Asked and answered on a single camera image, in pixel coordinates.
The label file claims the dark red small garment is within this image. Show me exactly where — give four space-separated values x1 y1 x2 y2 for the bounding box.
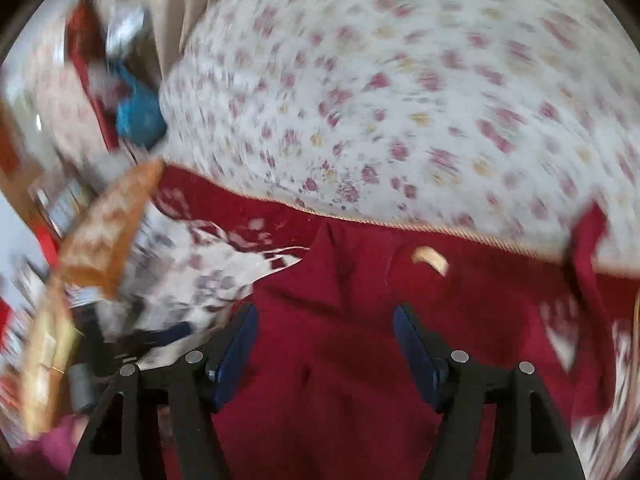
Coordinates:
194 196 615 479

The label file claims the blue bag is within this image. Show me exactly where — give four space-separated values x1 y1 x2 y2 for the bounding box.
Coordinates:
108 61 167 150

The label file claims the magenta sleeved left forearm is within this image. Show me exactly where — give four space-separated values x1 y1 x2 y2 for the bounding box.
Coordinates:
14 415 89 480

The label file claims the orange patterned cloth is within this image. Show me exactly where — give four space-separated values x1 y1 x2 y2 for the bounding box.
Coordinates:
58 158 165 298

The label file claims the red and white plush blanket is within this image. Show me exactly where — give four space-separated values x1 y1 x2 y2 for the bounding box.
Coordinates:
119 166 639 479

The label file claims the white floral bed sheet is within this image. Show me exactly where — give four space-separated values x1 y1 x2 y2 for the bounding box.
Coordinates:
160 0 639 270

